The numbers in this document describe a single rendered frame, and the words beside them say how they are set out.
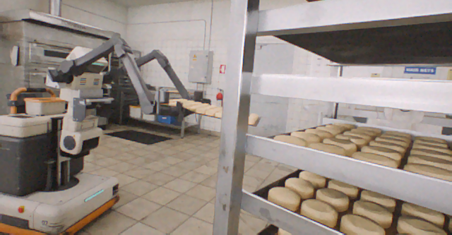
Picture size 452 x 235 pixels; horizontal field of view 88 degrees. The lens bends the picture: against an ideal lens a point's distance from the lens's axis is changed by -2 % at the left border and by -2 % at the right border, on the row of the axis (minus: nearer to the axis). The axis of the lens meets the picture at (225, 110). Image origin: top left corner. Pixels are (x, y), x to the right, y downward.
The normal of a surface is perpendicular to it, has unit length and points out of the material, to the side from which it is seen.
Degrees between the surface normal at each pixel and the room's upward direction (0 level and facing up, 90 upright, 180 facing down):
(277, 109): 90
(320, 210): 0
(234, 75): 90
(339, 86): 90
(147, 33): 90
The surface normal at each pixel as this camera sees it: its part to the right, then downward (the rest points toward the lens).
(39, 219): -0.21, 0.08
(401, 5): -0.65, 0.03
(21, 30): -0.44, 0.06
